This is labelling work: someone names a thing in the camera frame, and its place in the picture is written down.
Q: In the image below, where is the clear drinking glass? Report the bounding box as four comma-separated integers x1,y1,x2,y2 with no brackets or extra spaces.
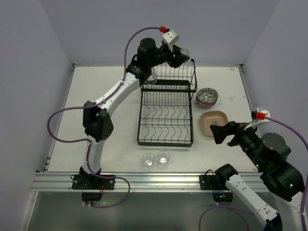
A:
179,49,192,70
144,68,157,85
142,153,155,167
157,151,171,167

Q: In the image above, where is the brown square plate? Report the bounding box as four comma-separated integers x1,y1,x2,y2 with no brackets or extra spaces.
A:
200,111,228,137

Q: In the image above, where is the black white leaf bowl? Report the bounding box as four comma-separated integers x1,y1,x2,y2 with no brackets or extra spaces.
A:
196,88,218,104

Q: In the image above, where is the blue patterned bowl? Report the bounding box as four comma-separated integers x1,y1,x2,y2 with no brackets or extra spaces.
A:
196,99,216,108

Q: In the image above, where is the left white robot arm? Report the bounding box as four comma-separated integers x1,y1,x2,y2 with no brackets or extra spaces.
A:
79,35,190,184

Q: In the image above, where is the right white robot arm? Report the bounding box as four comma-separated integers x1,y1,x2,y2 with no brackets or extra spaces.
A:
210,119,308,231

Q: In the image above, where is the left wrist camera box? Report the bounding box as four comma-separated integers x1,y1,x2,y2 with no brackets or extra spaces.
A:
162,29,180,51

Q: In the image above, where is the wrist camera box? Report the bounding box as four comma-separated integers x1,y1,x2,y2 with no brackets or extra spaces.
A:
162,29,180,51
244,107,271,130

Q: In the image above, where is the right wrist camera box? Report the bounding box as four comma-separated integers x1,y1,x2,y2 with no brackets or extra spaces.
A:
244,107,271,130

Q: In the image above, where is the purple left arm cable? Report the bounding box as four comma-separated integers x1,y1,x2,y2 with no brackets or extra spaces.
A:
47,25,168,209

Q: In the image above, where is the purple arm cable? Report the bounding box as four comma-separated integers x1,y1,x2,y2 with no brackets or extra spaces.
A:
47,25,168,209
199,113,308,231

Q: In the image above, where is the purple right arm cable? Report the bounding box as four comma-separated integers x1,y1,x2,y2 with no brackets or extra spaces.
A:
199,113,308,231

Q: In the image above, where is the black wire dish rack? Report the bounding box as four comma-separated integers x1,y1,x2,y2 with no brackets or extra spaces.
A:
137,60,197,147

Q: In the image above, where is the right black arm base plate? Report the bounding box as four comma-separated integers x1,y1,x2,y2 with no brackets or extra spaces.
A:
199,169,225,190

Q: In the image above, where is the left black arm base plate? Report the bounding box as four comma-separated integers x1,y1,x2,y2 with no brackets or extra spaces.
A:
70,172,115,190

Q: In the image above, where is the aluminium mounting rail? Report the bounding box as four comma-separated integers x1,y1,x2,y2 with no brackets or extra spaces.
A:
31,172,268,193

